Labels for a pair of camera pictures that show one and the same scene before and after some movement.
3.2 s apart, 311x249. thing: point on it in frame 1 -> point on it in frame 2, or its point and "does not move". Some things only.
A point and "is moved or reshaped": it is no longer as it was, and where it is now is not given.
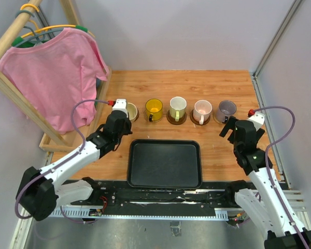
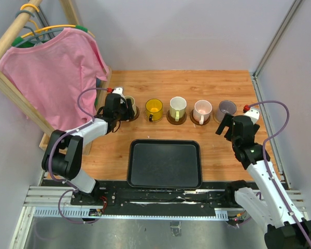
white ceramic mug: [177, 107] does not move
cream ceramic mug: [132, 111] is moved or reshaped
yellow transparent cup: [154, 110] does not move
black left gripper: [128, 130] -> [129, 114]
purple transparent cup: [226, 109] does not move
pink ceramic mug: [202, 109] does not move
